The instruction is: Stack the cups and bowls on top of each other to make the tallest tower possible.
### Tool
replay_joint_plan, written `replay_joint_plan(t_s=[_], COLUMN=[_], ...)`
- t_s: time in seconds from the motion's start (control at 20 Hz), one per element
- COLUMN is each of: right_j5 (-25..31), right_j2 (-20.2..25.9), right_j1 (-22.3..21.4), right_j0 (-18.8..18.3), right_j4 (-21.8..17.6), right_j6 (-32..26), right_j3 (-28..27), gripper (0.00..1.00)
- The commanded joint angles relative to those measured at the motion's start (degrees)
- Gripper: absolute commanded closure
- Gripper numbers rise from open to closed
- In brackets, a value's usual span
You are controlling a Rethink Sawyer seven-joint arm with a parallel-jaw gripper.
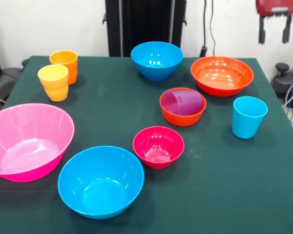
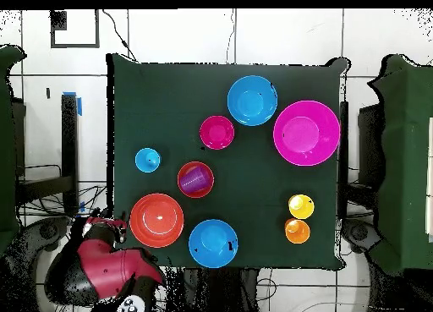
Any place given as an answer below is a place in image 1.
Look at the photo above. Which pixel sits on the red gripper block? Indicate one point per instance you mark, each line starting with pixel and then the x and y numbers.
pixel 266 6

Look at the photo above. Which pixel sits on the large orange-red bowl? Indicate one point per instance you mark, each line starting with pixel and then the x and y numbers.
pixel 222 75

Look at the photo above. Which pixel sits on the purple cup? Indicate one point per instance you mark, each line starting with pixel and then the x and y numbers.
pixel 183 102

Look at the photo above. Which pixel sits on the medium blue bowl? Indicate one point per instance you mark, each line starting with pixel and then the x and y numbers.
pixel 156 61

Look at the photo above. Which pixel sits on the small orange-red bowl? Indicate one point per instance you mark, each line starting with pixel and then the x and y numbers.
pixel 183 119

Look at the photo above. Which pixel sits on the blue cup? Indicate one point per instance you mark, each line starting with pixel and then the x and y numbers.
pixel 247 119

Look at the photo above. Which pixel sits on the small magenta bowl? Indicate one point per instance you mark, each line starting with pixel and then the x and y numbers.
pixel 158 146

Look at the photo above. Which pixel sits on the dark green table cloth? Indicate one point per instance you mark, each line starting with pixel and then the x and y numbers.
pixel 112 109

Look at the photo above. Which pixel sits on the orange cup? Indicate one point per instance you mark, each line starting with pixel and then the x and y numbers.
pixel 66 59

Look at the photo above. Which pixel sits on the yellow cup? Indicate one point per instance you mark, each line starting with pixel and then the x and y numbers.
pixel 54 83

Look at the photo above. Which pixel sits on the large blue bowl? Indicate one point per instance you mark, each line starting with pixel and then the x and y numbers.
pixel 100 180

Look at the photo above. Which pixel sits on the large pink bowl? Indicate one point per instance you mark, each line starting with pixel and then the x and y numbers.
pixel 27 136

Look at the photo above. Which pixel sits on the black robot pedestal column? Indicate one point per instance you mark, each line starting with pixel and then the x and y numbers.
pixel 141 24

